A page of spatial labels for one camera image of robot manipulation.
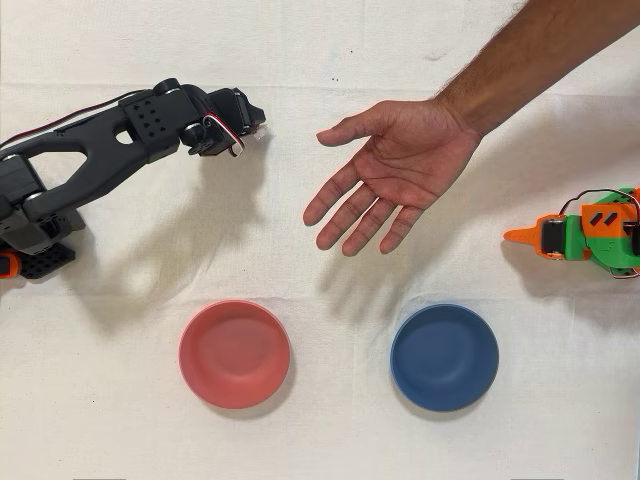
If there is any person's bare hand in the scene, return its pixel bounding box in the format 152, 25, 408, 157
302, 98, 483, 258

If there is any blue bowl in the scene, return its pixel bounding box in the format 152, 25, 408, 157
389, 302, 500, 413

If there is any pink bowl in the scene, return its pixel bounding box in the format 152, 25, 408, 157
178, 298, 292, 410

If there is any white tablecloth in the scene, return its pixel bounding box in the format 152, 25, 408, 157
0, 0, 640, 480

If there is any looped gripper servo cable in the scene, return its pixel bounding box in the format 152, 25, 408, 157
202, 113, 247, 158

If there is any long arm servo cable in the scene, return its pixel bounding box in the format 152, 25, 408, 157
0, 88, 147, 152

